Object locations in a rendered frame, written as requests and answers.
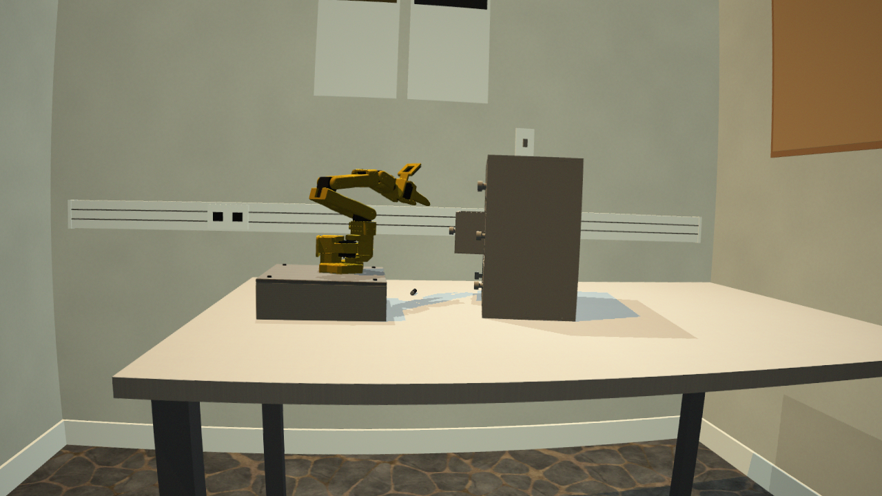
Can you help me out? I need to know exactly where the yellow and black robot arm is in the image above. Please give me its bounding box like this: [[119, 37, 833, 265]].
[[309, 169, 396, 274]]

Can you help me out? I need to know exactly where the dark brown chest of drawers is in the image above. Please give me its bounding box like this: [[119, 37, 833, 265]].
[[482, 155, 584, 322]]

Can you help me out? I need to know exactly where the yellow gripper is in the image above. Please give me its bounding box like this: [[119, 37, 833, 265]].
[[381, 163, 430, 206]]

